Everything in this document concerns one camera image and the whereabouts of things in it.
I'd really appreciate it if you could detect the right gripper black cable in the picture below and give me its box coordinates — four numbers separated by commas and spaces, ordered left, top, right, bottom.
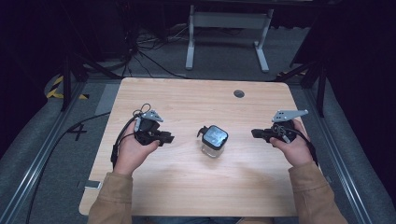
273, 122, 319, 167

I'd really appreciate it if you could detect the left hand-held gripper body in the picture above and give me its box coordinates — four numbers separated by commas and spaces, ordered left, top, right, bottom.
134, 109, 164, 147

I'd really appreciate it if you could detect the yellow black floor tape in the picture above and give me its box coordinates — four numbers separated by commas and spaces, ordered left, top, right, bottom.
46, 76, 90, 101

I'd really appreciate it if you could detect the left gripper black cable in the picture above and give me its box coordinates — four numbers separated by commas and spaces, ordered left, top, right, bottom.
109, 103, 153, 169

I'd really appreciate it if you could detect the black tripod stand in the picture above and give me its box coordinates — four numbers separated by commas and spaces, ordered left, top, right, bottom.
61, 46, 122, 112
274, 59, 328, 119

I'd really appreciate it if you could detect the clear jar with black lid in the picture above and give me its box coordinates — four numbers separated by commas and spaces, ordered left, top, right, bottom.
196, 124, 230, 159

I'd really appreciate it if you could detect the tangle of black floor cables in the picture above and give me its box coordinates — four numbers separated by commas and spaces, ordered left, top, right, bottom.
102, 27, 194, 80

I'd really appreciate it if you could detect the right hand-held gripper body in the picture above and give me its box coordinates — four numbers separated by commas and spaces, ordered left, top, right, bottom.
262, 108, 309, 144

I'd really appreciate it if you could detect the aluminium floor rail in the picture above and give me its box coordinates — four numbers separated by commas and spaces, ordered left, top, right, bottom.
0, 81, 88, 224
304, 87, 375, 224

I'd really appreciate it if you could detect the grey metal desk frame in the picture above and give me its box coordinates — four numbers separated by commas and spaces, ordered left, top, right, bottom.
185, 5, 275, 74

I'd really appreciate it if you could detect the person's left hand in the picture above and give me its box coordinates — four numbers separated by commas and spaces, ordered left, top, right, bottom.
113, 120, 161, 177

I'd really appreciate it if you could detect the person's right hand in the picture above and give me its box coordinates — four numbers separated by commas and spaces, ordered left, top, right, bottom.
269, 119, 315, 169

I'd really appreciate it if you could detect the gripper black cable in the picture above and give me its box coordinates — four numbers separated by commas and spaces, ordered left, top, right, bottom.
109, 103, 153, 169
273, 122, 319, 167

